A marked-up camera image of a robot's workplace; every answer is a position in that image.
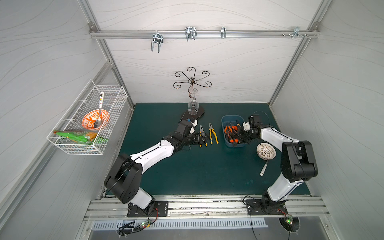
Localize metal hook clamp middle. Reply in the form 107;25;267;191
185;27;197;42

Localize metal hook clamp right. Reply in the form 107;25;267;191
282;27;309;39

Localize white vented cable duct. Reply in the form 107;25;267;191
92;218;269;232

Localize teal plastic storage box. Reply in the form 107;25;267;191
222;115;248;148

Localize green snack bag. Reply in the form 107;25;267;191
53;130;108;145

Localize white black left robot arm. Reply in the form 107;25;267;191
104;120;209;214

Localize large yellow black pliers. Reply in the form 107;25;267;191
209;123;219;145

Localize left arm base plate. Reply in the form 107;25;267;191
127;201;169;218

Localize metal hook small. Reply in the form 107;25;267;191
221;27;227;39

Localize clear wine glass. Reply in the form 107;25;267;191
188;89;199;116

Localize orange patterned plate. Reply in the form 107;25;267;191
81;109;110;131

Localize metal hook clamp left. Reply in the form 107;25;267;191
151;33;164;53

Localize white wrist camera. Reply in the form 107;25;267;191
187;119;198;128
242;122;251;132

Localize white patterned ceramic bowl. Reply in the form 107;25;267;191
257;143;276;161

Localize dark oval stand base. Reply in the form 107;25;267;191
180;105;206;124

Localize small yellow black pliers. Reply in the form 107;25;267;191
199;125;208;147

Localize aluminium cross rail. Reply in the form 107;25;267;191
90;29;321;40

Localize orange black pliers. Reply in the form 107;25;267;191
225;125;240;146

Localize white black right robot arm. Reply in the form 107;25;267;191
239;115;319;204

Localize spoon in basket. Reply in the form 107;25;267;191
94;92;105;129

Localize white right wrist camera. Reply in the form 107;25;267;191
242;122;251;132

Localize white wire basket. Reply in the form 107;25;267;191
47;80;128;155

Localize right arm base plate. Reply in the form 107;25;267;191
244;199;288;216

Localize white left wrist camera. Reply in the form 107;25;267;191
187;119;198;128

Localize metal hook clamp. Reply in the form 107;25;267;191
282;27;309;39
151;33;164;53
185;27;197;42

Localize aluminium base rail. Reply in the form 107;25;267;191
84;195;331;221

